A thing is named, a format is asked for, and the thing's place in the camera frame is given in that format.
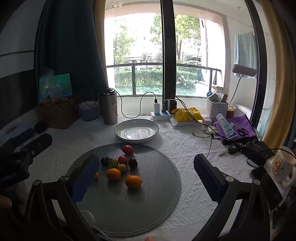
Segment black smartphone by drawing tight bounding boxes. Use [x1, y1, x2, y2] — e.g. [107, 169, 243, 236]
[251, 165, 284, 211]

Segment white mug with bear print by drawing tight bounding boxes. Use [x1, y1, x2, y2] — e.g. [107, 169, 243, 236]
[264, 146, 296, 189]

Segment black charging cable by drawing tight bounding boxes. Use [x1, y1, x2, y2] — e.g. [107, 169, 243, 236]
[111, 88, 158, 118]

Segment white textured tablecloth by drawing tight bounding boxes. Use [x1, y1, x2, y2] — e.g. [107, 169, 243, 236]
[0, 113, 287, 241]

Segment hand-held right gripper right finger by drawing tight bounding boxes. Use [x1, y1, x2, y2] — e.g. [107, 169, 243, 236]
[193, 153, 271, 241]

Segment brown cardboard box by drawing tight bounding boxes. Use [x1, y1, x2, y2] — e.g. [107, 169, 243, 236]
[37, 97, 80, 129]

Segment purple cloth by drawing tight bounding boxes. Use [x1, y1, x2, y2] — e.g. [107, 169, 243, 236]
[214, 115, 258, 145]

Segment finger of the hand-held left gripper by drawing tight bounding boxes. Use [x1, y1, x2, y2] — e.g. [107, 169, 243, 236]
[20, 133, 53, 160]
[9, 128, 35, 145]

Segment thin black cable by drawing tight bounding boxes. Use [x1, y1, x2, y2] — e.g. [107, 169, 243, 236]
[176, 95, 220, 137]

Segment black round object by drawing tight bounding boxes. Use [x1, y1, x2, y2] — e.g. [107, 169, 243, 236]
[35, 122, 48, 133]

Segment hanging light blue towel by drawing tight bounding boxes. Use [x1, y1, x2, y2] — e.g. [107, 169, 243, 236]
[234, 31, 258, 71]

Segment black scissors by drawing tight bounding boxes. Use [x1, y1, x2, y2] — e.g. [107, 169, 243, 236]
[230, 123, 249, 136]

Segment white tube bottle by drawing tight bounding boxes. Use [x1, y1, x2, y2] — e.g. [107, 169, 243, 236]
[216, 113, 236, 139]

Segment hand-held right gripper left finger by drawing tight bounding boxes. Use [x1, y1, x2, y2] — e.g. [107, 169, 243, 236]
[22, 154, 109, 241]

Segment white power strip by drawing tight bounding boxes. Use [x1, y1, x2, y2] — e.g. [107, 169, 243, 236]
[150, 111, 173, 121]

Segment round grey placemat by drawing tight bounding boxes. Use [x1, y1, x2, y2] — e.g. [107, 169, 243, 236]
[66, 143, 181, 237]

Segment person's left hand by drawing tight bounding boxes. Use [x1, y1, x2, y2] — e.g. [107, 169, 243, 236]
[0, 195, 12, 209]

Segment tablet with lit screen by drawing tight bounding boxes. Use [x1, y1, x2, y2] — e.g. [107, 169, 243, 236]
[38, 73, 73, 103]

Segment black window frame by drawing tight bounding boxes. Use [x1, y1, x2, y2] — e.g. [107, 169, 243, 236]
[161, 0, 177, 114]

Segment white round object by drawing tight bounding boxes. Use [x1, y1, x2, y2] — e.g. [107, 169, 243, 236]
[79, 209, 96, 226]

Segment red fruit with stem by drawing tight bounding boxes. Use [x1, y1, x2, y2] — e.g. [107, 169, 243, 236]
[122, 145, 139, 160]

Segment yellow plastic bag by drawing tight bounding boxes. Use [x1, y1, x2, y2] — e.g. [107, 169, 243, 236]
[171, 107, 204, 122]

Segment teal curtain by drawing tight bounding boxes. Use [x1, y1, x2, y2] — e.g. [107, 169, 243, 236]
[35, 0, 109, 102]

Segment black car key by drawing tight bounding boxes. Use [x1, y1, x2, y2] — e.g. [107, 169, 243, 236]
[218, 144, 243, 157]

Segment black power adapter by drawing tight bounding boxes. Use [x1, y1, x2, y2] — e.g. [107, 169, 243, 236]
[242, 141, 274, 160]

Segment white perforated basket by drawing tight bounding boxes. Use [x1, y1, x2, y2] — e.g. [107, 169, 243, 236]
[206, 96, 229, 116]

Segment orange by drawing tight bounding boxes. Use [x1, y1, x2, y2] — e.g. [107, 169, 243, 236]
[125, 175, 142, 189]
[106, 168, 122, 181]

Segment white plate with dark rim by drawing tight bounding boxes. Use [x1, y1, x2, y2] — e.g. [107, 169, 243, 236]
[114, 119, 160, 144]

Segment stainless steel tumbler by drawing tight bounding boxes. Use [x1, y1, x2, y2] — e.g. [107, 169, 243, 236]
[99, 88, 118, 126]

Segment balcony railing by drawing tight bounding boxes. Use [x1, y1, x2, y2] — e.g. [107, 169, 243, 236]
[106, 62, 222, 95]

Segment white desk lamp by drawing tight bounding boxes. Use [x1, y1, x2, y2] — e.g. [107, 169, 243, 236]
[228, 64, 258, 112]

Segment yellow curtain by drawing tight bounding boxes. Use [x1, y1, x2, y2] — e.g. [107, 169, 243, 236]
[261, 0, 296, 151]

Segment blue plastic bowl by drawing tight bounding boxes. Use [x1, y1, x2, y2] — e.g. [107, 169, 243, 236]
[77, 101, 100, 121]

